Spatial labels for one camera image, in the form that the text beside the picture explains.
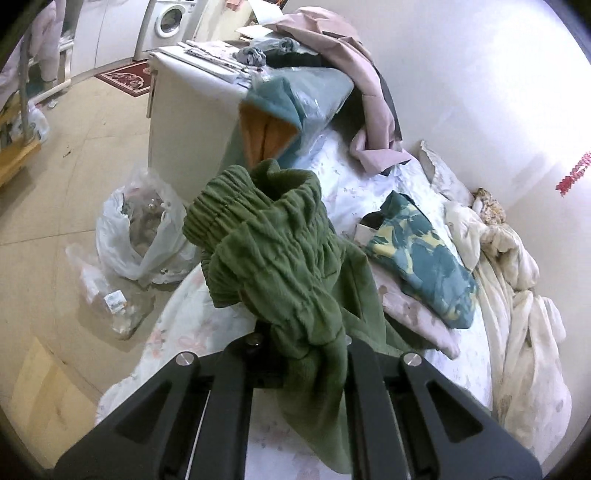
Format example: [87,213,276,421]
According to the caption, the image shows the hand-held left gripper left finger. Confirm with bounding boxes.
[53,323,284,480]

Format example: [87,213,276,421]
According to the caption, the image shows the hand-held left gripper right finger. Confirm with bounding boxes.
[344,336,544,480]

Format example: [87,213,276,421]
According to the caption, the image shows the green pants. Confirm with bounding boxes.
[182,158,416,476]

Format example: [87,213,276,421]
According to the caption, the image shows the pale pink floral cloth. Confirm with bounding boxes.
[369,263,462,361]

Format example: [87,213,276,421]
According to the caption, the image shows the teal camouflage patterned cloth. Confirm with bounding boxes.
[358,190,479,329]

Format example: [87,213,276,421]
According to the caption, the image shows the clear plastic bag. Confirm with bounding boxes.
[65,244,155,341]

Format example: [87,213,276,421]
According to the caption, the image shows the cream comforter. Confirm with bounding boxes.
[443,198,573,462]

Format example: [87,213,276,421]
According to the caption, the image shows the white plastic bag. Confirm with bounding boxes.
[95,166,200,284]

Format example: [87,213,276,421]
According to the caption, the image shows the flat cardboard sheet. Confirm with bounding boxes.
[9,337,103,459]

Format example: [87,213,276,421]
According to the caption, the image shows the brown patterned cloth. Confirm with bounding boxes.
[471,187,507,225]

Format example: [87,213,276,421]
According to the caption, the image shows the cream pillow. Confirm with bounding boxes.
[418,140,476,205]

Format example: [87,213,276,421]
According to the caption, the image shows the white cabinet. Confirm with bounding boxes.
[147,41,259,204]

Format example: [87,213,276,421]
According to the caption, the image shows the dark cloth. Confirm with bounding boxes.
[378,74,403,141]

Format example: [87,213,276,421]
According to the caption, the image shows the teal blanket in plastic bag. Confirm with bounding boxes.
[238,67,356,171]

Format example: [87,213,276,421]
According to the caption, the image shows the wooden cart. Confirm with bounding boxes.
[0,104,43,186]

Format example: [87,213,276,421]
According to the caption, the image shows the red rug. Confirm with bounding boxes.
[95,62,155,97]

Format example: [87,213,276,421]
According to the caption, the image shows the grey crumpled cloth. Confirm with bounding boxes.
[235,46,269,68]

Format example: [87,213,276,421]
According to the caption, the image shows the white washing machine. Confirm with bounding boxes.
[134,0,198,62]

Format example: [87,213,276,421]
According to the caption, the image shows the white wardrobe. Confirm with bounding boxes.
[69,0,154,77]

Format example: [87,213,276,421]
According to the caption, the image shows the hanging pale pink clothes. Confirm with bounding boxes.
[27,0,66,80]

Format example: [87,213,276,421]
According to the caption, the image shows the red wall decoration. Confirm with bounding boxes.
[555,150,591,198]

